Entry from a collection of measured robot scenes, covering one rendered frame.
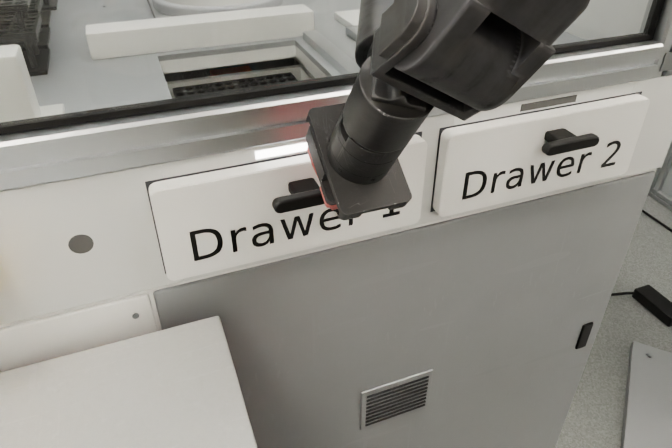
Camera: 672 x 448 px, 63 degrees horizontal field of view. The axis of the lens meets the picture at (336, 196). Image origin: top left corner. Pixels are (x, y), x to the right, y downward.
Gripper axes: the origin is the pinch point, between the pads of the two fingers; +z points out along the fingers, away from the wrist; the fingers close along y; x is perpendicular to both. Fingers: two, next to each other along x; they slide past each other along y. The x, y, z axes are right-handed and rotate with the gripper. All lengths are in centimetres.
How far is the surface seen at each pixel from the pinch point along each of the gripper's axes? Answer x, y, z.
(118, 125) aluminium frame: 18.6, 8.9, -4.6
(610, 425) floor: -76, -45, 78
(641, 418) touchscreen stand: -82, -45, 73
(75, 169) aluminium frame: 22.9, 6.8, -1.9
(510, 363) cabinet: -33, -22, 38
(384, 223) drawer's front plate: -7.0, -1.9, 7.1
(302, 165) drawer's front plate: 2.6, 3.7, -0.6
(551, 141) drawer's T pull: -26.0, 0.5, -1.5
